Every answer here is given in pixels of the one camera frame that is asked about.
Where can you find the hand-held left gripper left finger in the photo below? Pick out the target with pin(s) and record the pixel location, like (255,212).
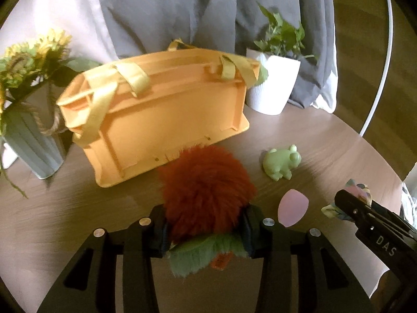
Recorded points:
(158,234)

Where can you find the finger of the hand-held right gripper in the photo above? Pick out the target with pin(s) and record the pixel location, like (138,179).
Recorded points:
(350,203)
(394,218)

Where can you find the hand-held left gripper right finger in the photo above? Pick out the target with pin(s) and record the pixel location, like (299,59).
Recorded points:
(251,234)

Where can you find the red plush flower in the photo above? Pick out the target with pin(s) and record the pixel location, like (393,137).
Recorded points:
(202,189)

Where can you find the orange plastic crate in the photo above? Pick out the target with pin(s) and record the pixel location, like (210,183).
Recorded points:
(169,117)

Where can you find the pink egg-shaped sponge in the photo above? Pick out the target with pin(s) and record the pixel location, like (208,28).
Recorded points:
(290,208)

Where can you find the green frog toy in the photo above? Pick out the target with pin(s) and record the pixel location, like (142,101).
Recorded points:
(280,164)

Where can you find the white sheer curtain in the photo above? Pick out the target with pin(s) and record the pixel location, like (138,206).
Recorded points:
(325,91)

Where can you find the white ribbed plant pot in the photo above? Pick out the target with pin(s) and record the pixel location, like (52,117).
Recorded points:
(273,84)

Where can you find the grey-green ribbed vase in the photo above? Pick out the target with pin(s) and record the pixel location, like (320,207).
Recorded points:
(32,150)

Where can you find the green potted plant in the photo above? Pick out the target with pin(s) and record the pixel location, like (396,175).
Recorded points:
(277,36)

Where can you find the sunflower bouquet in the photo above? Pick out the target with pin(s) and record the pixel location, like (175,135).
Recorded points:
(19,62)

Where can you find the grey curtain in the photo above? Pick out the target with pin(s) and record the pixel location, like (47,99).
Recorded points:
(202,9)

